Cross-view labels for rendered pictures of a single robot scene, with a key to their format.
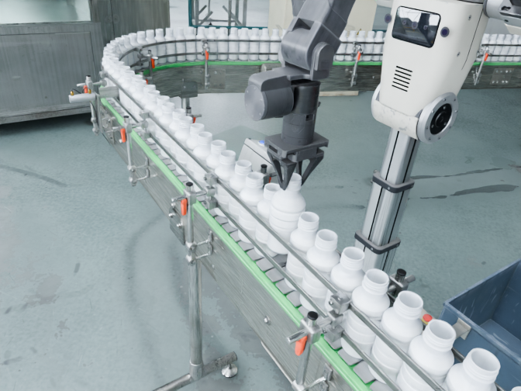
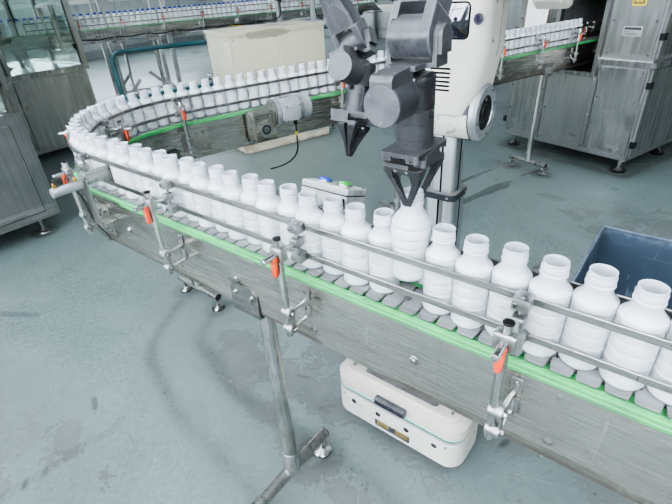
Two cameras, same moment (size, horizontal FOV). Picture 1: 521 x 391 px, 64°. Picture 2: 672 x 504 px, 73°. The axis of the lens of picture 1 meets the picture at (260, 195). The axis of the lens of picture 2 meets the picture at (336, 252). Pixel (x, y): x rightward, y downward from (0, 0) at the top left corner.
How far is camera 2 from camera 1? 0.27 m
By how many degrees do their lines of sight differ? 13
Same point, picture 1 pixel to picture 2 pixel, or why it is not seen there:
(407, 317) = (608, 289)
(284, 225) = (417, 246)
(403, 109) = (448, 111)
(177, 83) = not seen: hidden behind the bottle
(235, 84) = (221, 141)
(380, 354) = (581, 340)
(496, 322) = not seen: hidden behind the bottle
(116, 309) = (165, 433)
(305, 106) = (427, 101)
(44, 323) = (80, 481)
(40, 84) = not seen: outside the picture
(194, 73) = (173, 139)
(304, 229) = (444, 242)
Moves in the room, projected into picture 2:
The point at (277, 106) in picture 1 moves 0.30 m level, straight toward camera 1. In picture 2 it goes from (408, 104) to (560, 183)
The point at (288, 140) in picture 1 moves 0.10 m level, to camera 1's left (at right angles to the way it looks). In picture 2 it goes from (412, 146) to (349, 156)
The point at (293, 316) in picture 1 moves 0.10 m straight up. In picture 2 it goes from (455, 341) to (460, 294)
